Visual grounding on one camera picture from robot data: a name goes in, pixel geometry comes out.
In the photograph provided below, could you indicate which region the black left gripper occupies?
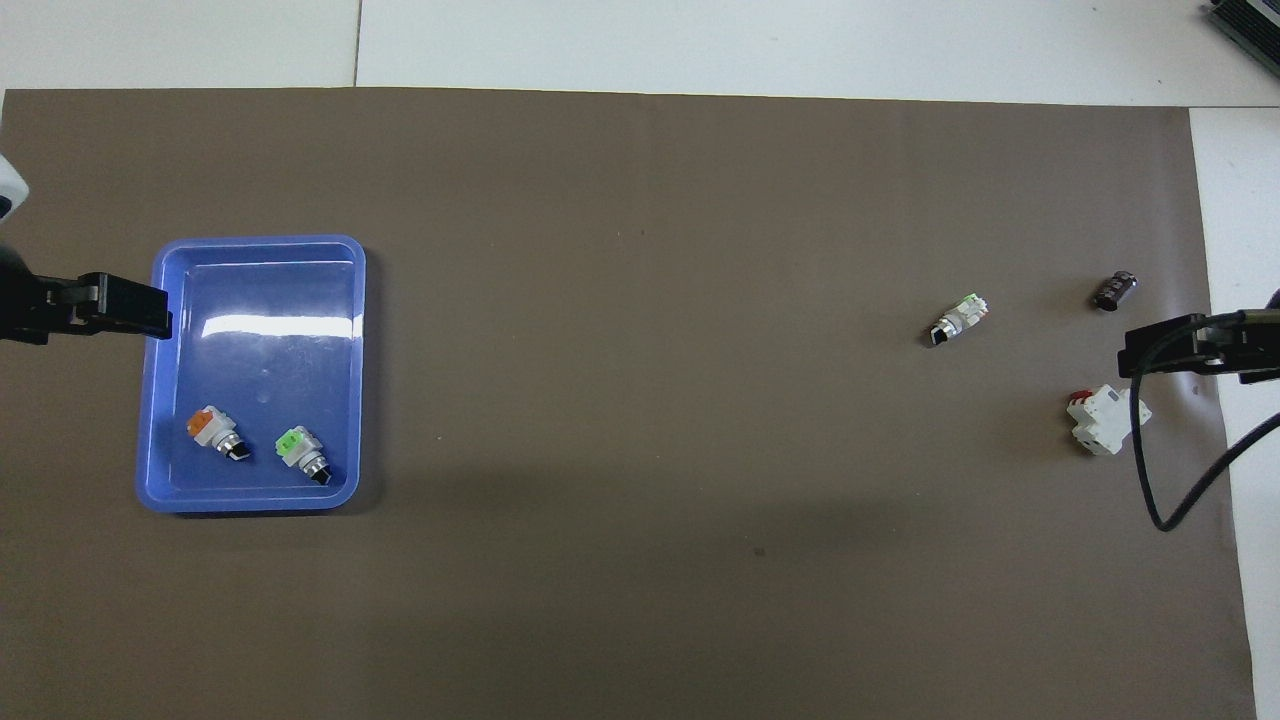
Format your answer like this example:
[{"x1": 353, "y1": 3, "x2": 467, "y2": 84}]
[{"x1": 0, "y1": 243, "x2": 174, "y2": 346}]

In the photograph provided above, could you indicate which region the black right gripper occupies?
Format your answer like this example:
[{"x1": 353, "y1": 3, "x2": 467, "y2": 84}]
[{"x1": 1117, "y1": 290, "x2": 1280, "y2": 386}]

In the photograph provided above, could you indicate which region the selector switch orange green block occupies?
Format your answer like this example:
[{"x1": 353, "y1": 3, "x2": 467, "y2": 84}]
[{"x1": 275, "y1": 425, "x2": 334, "y2": 488}]

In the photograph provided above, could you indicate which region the dark cylindrical capacitor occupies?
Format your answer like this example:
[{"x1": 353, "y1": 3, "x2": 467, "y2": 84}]
[{"x1": 1092, "y1": 269, "x2": 1139, "y2": 313}]

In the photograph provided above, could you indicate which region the white circuit breaker red lever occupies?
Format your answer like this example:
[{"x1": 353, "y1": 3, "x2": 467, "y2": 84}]
[{"x1": 1065, "y1": 384, "x2": 1153, "y2": 457}]

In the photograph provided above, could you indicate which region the blue plastic tray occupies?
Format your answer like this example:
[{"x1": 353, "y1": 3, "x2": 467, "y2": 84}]
[{"x1": 135, "y1": 234, "x2": 367, "y2": 515}]

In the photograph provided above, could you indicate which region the black finned power unit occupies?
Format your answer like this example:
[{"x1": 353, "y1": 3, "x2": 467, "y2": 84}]
[{"x1": 1203, "y1": 0, "x2": 1280, "y2": 53}]

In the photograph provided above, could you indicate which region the brown paper table mat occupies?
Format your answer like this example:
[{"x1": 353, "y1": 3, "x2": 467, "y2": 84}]
[{"x1": 0, "y1": 87, "x2": 1259, "y2": 720}]

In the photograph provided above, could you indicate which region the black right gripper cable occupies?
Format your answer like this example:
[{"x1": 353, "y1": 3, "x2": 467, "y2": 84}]
[{"x1": 1130, "y1": 308, "x2": 1280, "y2": 532}]

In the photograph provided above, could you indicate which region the orange-backed selector switch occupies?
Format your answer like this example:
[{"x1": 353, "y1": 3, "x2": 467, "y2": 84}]
[{"x1": 186, "y1": 405, "x2": 252, "y2": 463}]

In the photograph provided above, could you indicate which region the green-backed selector switch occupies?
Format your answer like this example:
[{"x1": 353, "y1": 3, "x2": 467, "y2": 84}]
[{"x1": 926, "y1": 292, "x2": 991, "y2": 349}]

